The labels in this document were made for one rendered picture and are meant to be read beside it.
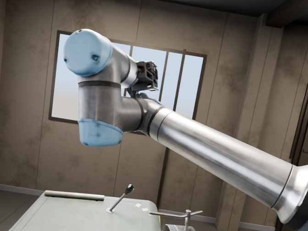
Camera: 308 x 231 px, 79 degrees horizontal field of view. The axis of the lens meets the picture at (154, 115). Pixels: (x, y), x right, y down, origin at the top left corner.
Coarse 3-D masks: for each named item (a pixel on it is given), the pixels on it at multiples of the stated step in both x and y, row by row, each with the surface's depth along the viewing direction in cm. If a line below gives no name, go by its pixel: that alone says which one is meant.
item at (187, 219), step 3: (186, 210) 86; (189, 210) 86; (186, 213) 86; (189, 213) 85; (189, 216) 85; (186, 219) 85; (189, 219) 85; (186, 222) 85; (189, 222) 85; (186, 225) 85; (186, 228) 85
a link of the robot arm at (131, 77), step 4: (128, 56) 39; (132, 60) 40; (132, 64) 40; (136, 64) 42; (132, 68) 39; (136, 68) 41; (132, 72) 40; (136, 72) 41; (128, 76) 39; (132, 76) 40; (136, 76) 42; (124, 80) 39; (128, 80) 40; (132, 80) 42; (124, 84) 41; (128, 84) 42
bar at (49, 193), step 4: (44, 192) 90; (48, 192) 90; (52, 192) 90; (56, 192) 91; (60, 192) 91; (64, 192) 91; (68, 192) 92; (72, 192) 93; (60, 196) 91; (64, 196) 91; (68, 196) 91; (72, 196) 91; (76, 196) 92; (80, 196) 92; (84, 196) 92; (88, 196) 92; (92, 196) 93; (96, 196) 93; (100, 196) 94
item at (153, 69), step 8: (144, 64) 43; (144, 72) 43; (152, 72) 48; (136, 80) 43; (144, 80) 46; (152, 80) 48; (128, 88) 50; (136, 88) 49; (144, 88) 49; (152, 88) 49
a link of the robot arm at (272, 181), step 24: (144, 120) 39; (168, 120) 37; (192, 120) 37; (168, 144) 37; (192, 144) 34; (216, 144) 32; (240, 144) 31; (216, 168) 32; (240, 168) 29; (264, 168) 28; (288, 168) 27; (264, 192) 27; (288, 192) 26; (288, 216) 25
